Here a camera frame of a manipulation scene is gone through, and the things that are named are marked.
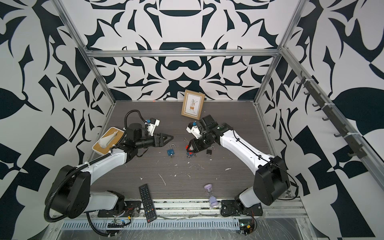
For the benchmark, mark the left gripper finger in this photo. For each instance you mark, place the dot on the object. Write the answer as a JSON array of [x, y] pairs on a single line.
[[165, 142], [166, 137]]

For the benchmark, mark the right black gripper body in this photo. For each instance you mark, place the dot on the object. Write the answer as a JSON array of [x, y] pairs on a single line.
[[201, 143]]

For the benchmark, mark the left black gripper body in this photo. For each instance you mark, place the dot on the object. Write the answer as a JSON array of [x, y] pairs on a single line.
[[157, 144]]

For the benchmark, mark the small black padlock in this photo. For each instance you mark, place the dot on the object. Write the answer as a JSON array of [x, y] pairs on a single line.
[[209, 151]]

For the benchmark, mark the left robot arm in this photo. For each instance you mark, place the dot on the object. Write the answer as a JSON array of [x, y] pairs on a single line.
[[71, 195]]

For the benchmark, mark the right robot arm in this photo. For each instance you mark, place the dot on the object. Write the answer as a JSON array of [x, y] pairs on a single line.
[[271, 178]]

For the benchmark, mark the blue padlock left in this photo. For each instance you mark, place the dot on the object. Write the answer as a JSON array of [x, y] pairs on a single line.
[[171, 150]]

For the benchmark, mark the tissue box wooden lid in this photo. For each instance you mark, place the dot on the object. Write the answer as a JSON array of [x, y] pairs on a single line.
[[107, 141]]

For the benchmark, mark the purple hourglass timer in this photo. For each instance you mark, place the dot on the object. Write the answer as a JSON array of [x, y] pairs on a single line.
[[212, 199]]

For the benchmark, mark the black remote control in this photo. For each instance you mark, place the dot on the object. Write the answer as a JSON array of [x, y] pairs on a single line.
[[148, 204]]

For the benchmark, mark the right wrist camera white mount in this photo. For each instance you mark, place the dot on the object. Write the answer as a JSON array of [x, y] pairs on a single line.
[[195, 129]]

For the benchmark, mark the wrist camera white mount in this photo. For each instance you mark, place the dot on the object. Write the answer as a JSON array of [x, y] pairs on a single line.
[[195, 129], [151, 125]]

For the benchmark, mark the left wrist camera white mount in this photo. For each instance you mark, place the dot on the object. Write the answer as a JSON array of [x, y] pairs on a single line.
[[151, 125]]

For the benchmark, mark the wooden picture frame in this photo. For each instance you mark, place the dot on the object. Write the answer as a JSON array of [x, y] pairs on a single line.
[[193, 104]]

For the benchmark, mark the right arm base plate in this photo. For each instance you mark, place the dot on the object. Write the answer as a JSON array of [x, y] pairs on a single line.
[[236, 208]]

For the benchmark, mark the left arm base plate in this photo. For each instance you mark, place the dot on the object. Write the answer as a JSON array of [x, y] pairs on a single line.
[[126, 209]]

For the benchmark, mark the white cable duct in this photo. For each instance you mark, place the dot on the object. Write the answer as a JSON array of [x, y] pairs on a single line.
[[161, 224]]

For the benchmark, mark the wall hook rack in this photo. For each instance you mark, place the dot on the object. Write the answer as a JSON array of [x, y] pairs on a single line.
[[334, 115]]

